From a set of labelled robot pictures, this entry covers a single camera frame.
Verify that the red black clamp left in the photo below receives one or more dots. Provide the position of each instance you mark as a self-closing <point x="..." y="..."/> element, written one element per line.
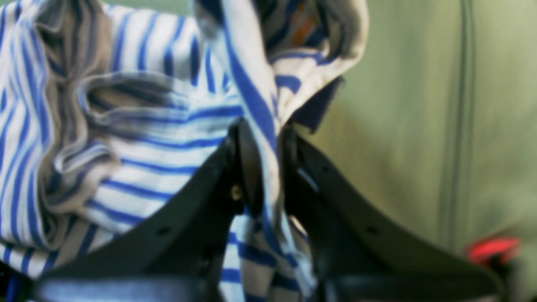
<point x="500" y="250"/>

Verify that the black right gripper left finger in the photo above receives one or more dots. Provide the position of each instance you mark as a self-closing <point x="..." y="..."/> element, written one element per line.
<point x="177" y="254"/>

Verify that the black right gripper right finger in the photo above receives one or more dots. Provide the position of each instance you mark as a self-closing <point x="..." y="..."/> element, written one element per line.
<point x="359" y="254"/>

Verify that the blue white striped t-shirt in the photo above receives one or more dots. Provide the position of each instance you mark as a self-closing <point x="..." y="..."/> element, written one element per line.
<point x="107" y="111"/>

